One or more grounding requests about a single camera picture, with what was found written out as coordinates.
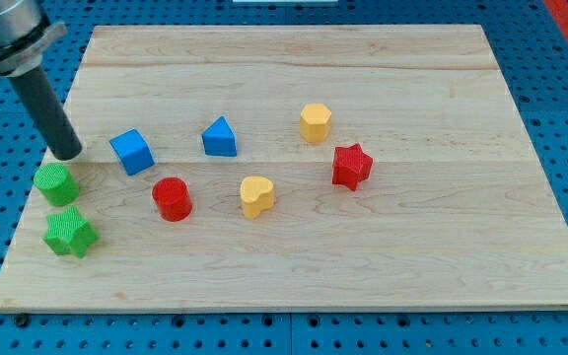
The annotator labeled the blue cube block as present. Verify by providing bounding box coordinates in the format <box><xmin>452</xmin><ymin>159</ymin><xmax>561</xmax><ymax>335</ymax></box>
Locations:
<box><xmin>109</xmin><ymin>129</ymin><xmax>155</xmax><ymax>176</ymax></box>

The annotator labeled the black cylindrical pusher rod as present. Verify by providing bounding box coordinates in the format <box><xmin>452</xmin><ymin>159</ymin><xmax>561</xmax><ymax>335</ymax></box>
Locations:
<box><xmin>9</xmin><ymin>65</ymin><xmax>82</xmax><ymax>161</ymax></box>

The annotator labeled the green cylinder block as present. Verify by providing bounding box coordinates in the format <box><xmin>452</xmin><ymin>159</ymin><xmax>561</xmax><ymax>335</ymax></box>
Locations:
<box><xmin>34</xmin><ymin>163</ymin><xmax>79</xmax><ymax>207</ymax></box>

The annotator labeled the blue triangular block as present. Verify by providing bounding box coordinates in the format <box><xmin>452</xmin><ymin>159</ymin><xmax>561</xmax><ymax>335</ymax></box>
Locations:
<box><xmin>201</xmin><ymin>116</ymin><xmax>237</xmax><ymax>157</ymax></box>

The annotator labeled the wooden board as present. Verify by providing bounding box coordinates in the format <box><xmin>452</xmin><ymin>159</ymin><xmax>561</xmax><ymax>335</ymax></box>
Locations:
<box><xmin>0</xmin><ymin>25</ymin><xmax>568</xmax><ymax>314</ymax></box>

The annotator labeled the red cylinder block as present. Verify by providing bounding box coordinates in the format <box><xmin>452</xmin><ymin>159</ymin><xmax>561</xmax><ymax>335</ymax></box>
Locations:
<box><xmin>152</xmin><ymin>177</ymin><xmax>192</xmax><ymax>222</ymax></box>

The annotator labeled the yellow hexagon block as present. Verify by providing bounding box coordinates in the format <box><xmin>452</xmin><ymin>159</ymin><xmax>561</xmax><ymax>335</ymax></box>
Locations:
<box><xmin>300</xmin><ymin>104</ymin><xmax>331</xmax><ymax>143</ymax></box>

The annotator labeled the green star block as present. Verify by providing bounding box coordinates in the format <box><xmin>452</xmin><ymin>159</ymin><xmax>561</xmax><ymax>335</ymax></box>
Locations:
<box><xmin>43</xmin><ymin>206</ymin><xmax>99</xmax><ymax>258</ymax></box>

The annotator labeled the yellow heart block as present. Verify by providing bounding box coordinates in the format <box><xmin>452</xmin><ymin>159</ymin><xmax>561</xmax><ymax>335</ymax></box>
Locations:
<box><xmin>240</xmin><ymin>176</ymin><xmax>275</xmax><ymax>219</ymax></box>

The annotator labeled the red star block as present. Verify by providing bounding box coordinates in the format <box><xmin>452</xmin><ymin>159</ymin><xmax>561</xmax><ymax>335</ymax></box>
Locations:
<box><xmin>332</xmin><ymin>143</ymin><xmax>374</xmax><ymax>191</ymax></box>

